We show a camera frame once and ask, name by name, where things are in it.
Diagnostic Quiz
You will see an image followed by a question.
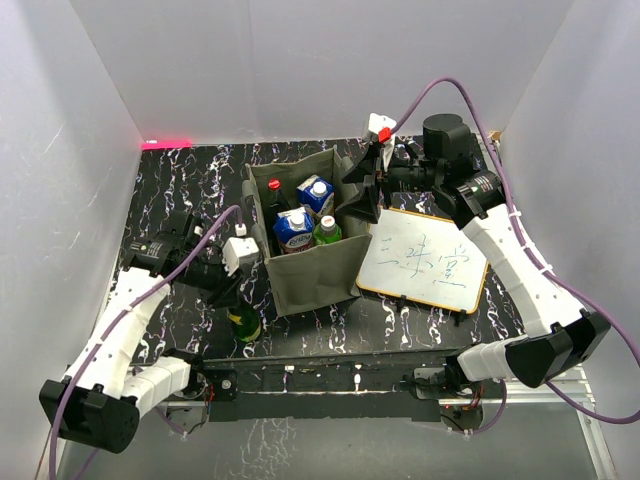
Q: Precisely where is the blue red juice carton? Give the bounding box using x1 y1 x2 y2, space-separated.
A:
273 207 314 254

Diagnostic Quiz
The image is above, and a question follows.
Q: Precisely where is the dark cola bottle red label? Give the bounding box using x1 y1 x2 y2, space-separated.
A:
265 178 291 227

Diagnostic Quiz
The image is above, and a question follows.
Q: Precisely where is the aluminium frame rail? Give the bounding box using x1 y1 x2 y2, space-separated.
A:
34 132 619 480

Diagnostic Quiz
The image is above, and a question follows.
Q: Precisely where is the Fontana pineapple juice carton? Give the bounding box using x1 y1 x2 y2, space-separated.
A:
296 175 335 221

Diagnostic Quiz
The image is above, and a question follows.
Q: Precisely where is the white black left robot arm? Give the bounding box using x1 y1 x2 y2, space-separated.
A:
39 206 258 453

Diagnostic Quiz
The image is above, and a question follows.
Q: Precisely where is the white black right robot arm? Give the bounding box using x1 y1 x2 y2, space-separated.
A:
337 113 610 397

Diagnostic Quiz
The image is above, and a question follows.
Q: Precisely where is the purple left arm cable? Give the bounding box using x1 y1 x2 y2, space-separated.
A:
47 204 249 480

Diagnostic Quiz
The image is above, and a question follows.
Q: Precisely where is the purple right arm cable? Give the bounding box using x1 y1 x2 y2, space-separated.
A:
392 76 640 436

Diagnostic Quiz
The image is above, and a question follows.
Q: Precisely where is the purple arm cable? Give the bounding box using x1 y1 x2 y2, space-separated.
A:
392 76 640 436
47 204 249 480

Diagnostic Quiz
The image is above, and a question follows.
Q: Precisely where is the pink tape strip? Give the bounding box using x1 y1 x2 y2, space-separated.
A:
141 140 193 151

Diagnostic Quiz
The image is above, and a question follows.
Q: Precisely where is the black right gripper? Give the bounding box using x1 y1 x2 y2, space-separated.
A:
335 144 443 223

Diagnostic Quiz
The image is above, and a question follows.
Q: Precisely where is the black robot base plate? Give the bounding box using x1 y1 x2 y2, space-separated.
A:
176 349 500 422

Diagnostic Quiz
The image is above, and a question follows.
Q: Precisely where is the green glass bottle front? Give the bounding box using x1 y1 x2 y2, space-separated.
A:
227 300 261 343

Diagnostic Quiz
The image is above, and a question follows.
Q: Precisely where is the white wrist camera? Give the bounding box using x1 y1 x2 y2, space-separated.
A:
362 113 397 155
222 223 260 277

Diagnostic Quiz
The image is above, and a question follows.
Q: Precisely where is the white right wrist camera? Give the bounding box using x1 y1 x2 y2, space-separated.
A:
362 113 397 155

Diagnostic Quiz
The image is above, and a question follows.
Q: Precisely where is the grey-green canvas bag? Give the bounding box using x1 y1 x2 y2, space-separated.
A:
242 148 371 316

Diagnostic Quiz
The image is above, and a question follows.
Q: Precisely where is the yellow-framed whiteboard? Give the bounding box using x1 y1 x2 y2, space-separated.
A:
356 209 488 313

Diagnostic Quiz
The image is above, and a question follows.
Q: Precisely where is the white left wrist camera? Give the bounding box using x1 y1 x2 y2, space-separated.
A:
222 223 260 277

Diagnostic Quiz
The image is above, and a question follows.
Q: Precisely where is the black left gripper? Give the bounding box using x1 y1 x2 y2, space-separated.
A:
176 247 243 308

